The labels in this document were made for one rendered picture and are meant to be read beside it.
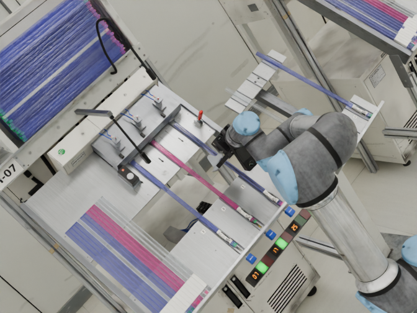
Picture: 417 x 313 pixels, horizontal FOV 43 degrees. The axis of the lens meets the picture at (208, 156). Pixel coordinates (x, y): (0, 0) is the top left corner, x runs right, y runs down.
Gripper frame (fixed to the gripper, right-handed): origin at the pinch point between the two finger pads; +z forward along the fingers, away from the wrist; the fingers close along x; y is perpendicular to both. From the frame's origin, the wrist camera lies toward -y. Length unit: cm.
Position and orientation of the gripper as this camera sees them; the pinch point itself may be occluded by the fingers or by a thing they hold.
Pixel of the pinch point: (226, 158)
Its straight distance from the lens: 191.3
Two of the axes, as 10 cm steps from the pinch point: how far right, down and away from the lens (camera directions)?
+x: -6.5, 6.8, -3.4
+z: -2.0, 2.8, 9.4
